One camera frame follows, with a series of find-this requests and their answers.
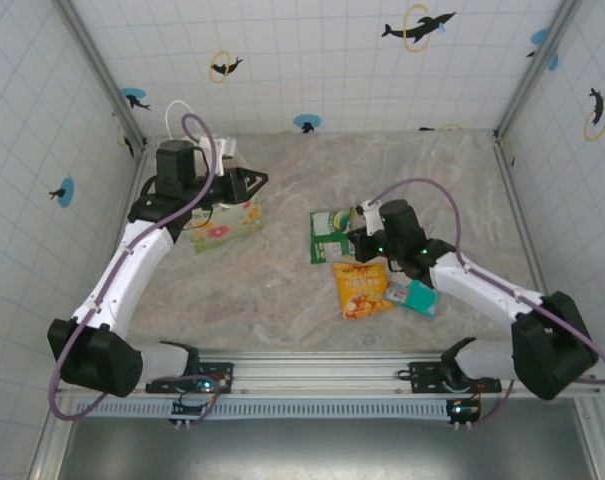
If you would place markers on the green snack bag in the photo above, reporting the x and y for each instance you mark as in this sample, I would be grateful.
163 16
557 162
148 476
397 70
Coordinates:
327 225

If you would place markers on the yellow snack bag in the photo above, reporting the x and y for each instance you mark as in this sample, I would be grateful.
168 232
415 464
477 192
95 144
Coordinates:
362 292

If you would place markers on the white floral paper bag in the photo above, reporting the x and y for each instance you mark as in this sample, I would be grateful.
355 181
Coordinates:
222 227

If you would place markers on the teal snack packet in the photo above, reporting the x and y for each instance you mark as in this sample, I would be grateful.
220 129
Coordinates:
421 298

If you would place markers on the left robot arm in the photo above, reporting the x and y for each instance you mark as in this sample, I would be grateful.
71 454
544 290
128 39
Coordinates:
127 270

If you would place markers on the right circuit board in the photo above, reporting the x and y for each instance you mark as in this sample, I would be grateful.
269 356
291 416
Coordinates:
464 411

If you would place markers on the circuit board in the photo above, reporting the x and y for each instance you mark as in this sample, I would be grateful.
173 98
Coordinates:
464 411
192 407

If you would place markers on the grey metal panel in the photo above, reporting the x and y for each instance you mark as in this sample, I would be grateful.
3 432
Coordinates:
322 450

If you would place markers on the left circuit board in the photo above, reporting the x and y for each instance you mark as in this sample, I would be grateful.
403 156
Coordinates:
192 407

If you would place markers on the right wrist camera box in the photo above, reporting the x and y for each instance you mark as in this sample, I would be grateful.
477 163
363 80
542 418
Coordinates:
368 212

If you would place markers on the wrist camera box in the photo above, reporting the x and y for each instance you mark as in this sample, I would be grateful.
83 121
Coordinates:
368 212
228 150

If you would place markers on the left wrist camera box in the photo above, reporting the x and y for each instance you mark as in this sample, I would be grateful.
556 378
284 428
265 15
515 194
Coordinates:
228 150

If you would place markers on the aluminium frame post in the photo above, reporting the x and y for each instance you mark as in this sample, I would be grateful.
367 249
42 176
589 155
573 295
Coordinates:
537 70
102 75

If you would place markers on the aluminium mounting rail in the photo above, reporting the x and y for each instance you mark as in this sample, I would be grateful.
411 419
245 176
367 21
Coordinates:
322 372

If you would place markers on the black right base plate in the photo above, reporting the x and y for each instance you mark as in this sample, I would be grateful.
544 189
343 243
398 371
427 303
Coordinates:
424 375

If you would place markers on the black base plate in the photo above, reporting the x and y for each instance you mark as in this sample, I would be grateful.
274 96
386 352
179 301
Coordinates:
424 375
217 372

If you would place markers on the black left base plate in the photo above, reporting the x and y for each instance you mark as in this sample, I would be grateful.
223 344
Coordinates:
217 372

